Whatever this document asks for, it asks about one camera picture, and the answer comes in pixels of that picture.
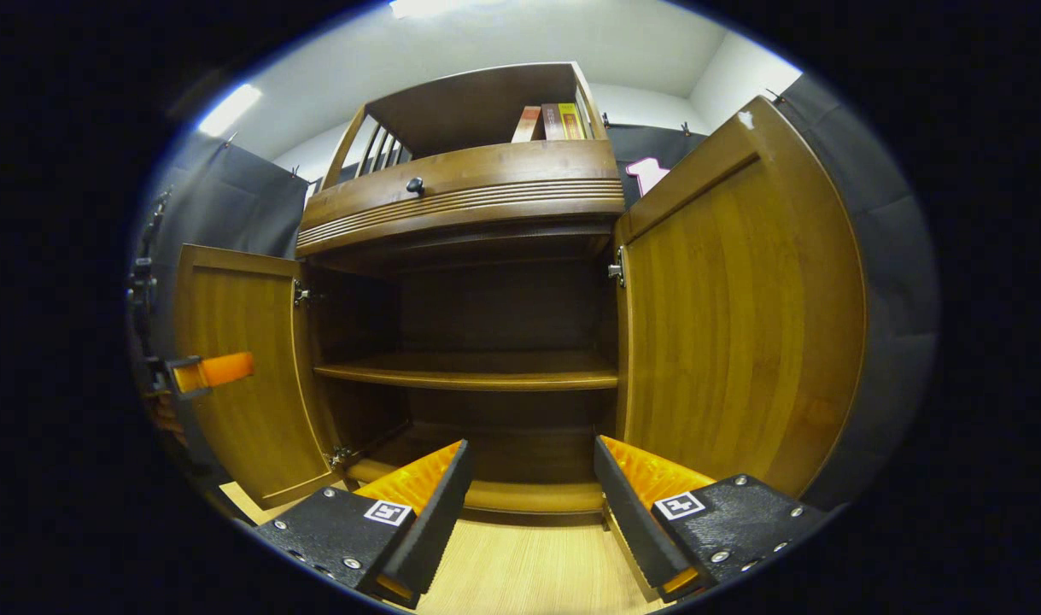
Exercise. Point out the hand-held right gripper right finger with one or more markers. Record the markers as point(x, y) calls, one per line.
point(635, 525)

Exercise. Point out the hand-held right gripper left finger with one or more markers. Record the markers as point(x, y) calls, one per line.
point(435, 521)

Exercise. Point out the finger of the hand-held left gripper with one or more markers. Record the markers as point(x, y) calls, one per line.
point(225, 370)

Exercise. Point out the wooden cabinet door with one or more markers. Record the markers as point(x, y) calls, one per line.
point(238, 299)
point(742, 325)

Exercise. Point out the wooden double-door shoe cabinet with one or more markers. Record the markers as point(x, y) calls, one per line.
point(486, 175)

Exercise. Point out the metal door hinge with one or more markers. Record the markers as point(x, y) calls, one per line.
point(342, 455)
point(616, 267)
point(302, 295)

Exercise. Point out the wooden inner shelf board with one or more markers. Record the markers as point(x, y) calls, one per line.
point(469, 373)

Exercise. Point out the long ceiling light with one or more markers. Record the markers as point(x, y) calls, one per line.
point(230, 108)

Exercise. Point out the black round drawer knob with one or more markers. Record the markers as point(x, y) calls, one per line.
point(415, 184)

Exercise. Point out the black backdrop cloth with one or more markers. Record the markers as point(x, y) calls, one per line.
point(896, 256)

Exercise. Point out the maroon book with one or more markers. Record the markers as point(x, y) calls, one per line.
point(552, 122)

